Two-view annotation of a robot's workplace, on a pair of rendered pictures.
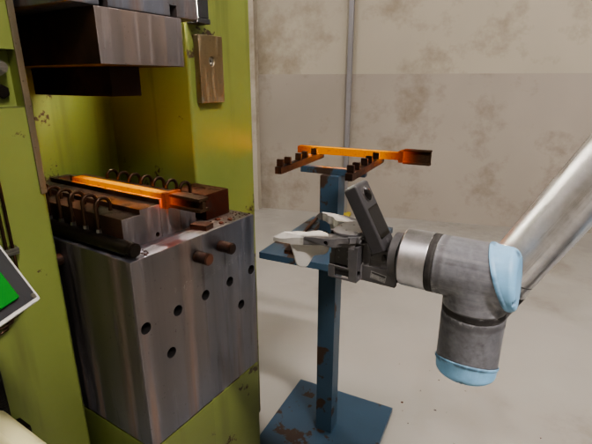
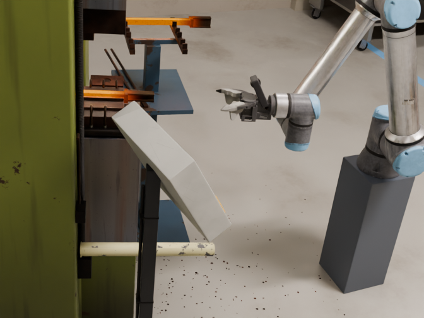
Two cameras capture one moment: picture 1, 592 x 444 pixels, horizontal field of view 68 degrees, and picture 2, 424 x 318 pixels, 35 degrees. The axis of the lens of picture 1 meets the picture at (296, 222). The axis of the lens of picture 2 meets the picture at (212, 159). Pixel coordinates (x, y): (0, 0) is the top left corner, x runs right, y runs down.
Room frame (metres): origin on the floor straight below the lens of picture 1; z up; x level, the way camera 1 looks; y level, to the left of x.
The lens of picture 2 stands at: (-0.85, 1.43, 2.07)
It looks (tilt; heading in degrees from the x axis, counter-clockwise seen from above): 32 degrees down; 318
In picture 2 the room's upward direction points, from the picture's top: 6 degrees clockwise
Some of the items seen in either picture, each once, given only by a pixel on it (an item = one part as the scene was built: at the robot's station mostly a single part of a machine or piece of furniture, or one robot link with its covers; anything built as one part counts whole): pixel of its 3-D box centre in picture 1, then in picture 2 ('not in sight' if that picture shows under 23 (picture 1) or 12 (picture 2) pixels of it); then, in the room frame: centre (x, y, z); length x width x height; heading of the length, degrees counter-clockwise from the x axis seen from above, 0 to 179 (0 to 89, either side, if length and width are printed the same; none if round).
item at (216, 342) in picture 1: (131, 292); (61, 163); (1.07, 0.45, 0.69); 0.56 x 0.38 x 0.45; 58
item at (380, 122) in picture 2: not in sight; (389, 129); (0.51, -0.74, 0.79); 0.17 x 0.15 x 0.18; 151
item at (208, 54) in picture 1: (209, 70); not in sight; (1.24, 0.23, 1.27); 0.09 x 0.02 x 0.17; 148
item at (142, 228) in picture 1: (101, 204); (61, 107); (1.02, 0.47, 0.96); 0.42 x 0.20 x 0.09; 58
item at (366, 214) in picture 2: not in sight; (364, 223); (0.52, -0.74, 0.30); 0.22 x 0.22 x 0.60; 75
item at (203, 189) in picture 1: (200, 200); (106, 88); (1.09, 0.25, 0.95); 0.12 x 0.09 x 0.07; 58
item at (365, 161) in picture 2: not in sight; (381, 156); (0.52, -0.74, 0.65); 0.19 x 0.19 x 0.10
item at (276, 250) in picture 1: (330, 241); (150, 91); (1.32, -0.11, 0.75); 0.40 x 0.30 x 0.02; 154
